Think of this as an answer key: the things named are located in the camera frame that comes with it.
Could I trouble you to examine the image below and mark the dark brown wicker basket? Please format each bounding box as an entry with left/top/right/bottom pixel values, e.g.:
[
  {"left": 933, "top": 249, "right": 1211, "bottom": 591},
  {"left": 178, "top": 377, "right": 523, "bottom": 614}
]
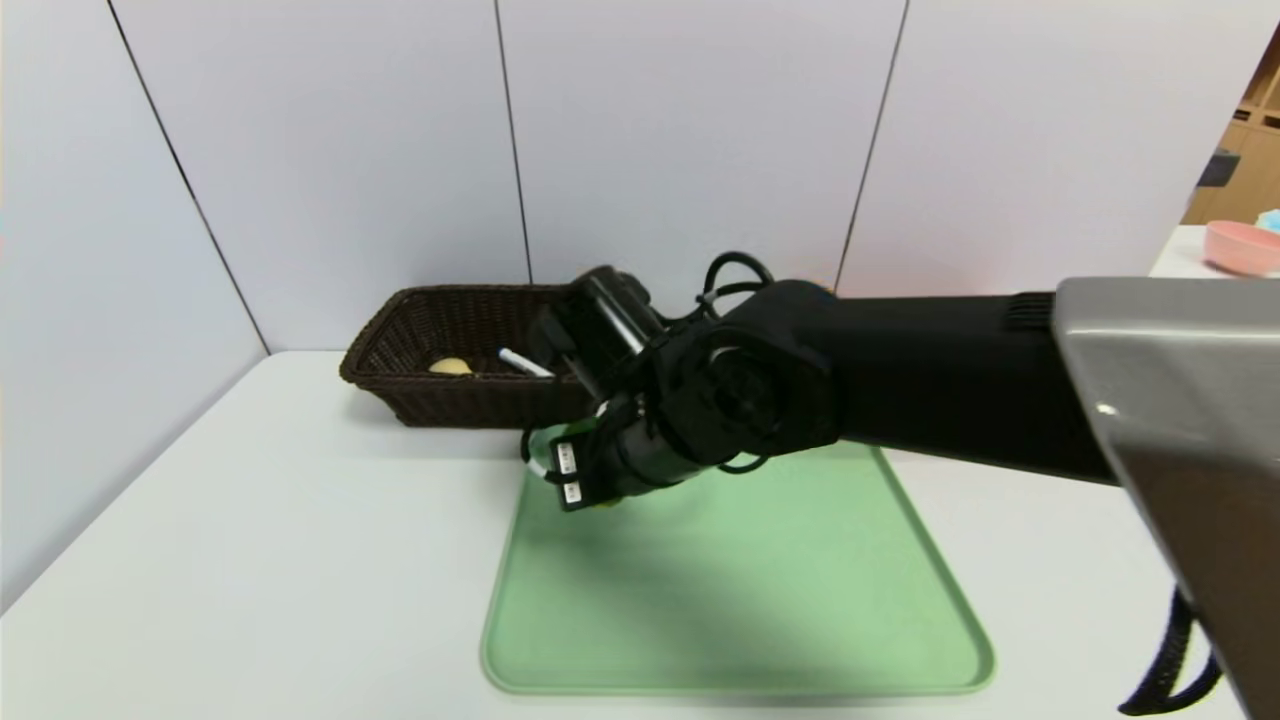
[{"left": 339, "top": 285, "right": 603, "bottom": 430}]

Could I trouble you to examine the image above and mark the thick black braided right cable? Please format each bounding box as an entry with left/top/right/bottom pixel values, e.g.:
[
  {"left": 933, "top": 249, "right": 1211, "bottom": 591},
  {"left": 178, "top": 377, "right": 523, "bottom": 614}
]
[{"left": 1117, "top": 588, "right": 1224, "bottom": 717}]

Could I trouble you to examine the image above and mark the white side table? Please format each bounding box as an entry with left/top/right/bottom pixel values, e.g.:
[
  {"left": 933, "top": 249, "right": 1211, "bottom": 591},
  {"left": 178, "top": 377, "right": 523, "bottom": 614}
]
[{"left": 1148, "top": 225, "right": 1280, "bottom": 280}]

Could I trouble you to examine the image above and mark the thin black right camera cable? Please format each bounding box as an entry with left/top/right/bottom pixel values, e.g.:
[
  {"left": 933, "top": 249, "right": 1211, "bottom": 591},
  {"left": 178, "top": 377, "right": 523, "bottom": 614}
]
[{"left": 696, "top": 251, "right": 777, "bottom": 313}]

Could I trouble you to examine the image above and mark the pink bowl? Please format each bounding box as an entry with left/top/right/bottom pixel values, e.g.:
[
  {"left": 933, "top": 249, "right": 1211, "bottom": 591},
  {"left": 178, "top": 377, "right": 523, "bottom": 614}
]
[{"left": 1204, "top": 220, "right": 1280, "bottom": 278}]

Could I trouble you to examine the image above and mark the wooden shelf cabinet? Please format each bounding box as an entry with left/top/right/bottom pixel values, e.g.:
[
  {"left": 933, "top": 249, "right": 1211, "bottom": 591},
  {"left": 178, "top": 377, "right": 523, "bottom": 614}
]
[{"left": 1183, "top": 20, "right": 1280, "bottom": 225}]

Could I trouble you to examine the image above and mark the light green plastic tray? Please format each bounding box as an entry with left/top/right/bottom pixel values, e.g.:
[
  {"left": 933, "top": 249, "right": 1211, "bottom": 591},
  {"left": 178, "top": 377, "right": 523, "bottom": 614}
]
[{"left": 480, "top": 424, "right": 995, "bottom": 695}]

